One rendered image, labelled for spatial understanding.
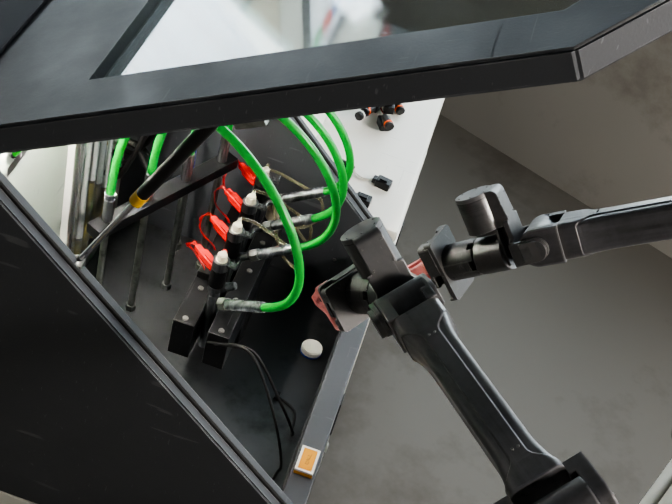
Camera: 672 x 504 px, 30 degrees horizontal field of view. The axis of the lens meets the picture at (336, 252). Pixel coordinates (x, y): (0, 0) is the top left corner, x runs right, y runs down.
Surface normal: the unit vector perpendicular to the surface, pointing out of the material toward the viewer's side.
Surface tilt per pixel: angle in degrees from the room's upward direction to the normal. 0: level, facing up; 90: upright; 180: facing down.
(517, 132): 90
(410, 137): 0
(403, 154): 0
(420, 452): 0
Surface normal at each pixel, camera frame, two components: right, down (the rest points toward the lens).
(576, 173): -0.59, 0.45
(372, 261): 0.13, 0.13
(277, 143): -0.25, 0.62
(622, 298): 0.22, -0.71
